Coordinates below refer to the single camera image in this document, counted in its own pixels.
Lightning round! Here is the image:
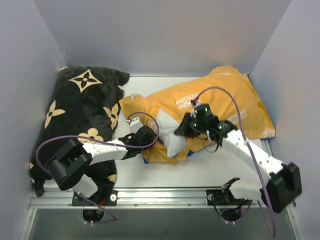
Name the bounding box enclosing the white pillow insert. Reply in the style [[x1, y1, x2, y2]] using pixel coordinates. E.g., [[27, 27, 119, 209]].
[[156, 109, 187, 158]]

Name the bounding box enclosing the yellow blue cartoon pillowcase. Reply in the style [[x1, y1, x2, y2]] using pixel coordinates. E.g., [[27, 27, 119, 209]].
[[119, 66, 276, 164]]

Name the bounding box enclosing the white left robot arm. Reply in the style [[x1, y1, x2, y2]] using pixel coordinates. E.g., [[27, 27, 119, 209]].
[[45, 126, 156, 206]]

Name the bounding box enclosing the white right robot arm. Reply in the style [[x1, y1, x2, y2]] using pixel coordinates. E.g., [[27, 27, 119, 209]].
[[174, 113, 302, 214]]

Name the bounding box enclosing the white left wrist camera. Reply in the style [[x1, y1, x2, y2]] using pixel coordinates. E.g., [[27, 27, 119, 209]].
[[125, 117, 143, 133]]

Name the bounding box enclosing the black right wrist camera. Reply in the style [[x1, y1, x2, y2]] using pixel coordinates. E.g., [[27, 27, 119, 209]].
[[190, 98, 212, 118]]

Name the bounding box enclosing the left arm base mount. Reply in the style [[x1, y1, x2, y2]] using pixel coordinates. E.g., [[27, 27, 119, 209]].
[[74, 192, 118, 226]]

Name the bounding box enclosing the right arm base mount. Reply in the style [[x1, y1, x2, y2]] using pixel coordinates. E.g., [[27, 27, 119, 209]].
[[206, 177, 253, 225]]

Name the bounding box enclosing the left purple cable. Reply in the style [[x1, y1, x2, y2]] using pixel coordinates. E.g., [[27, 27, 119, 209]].
[[35, 111, 161, 181]]

